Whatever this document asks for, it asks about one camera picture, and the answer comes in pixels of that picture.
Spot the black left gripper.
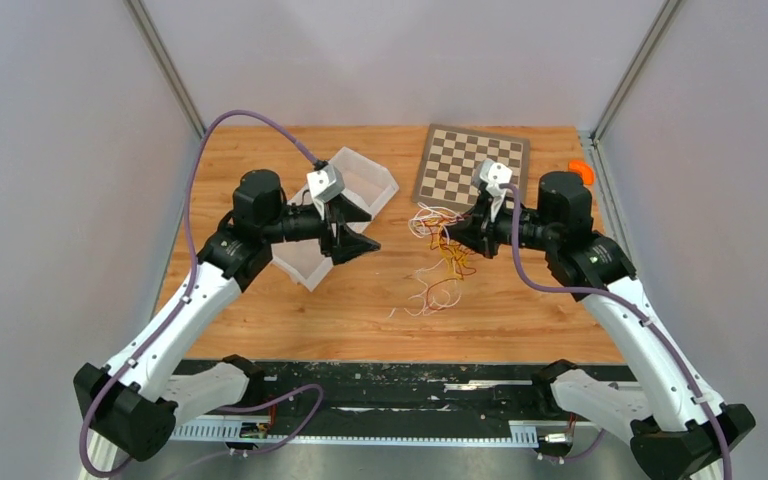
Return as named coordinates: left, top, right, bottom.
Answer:
left=263, top=193, right=382, bottom=266

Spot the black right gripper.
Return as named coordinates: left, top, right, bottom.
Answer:
left=440, top=193, right=557, bottom=260

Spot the yellow cable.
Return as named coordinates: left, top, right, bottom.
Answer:
left=426, top=218, right=478, bottom=283

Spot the white cable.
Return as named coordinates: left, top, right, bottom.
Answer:
left=387, top=203, right=478, bottom=321

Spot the orange plastic elbow piece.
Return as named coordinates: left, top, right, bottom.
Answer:
left=567, top=159, right=596, bottom=186

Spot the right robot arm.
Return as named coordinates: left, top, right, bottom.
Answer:
left=448, top=163, right=756, bottom=479

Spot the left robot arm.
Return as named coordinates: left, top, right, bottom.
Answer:
left=74, top=164, right=393, bottom=467

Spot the white three-compartment plastic bin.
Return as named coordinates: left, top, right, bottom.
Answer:
left=271, top=146, right=399, bottom=291

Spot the wooden chessboard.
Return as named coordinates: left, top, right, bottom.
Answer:
left=412, top=124, right=531, bottom=212

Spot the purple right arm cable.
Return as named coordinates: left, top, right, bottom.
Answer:
left=499, top=183, right=734, bottom=480

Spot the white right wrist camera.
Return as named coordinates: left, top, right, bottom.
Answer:
left=471, top=159, right=513, bottom=198

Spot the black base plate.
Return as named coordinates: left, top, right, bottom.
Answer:
left=249, top=360, right=570, bottom=440

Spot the white slotted cable duct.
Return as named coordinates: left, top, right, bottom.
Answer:
left=170, top=422, right=539, bottom=447

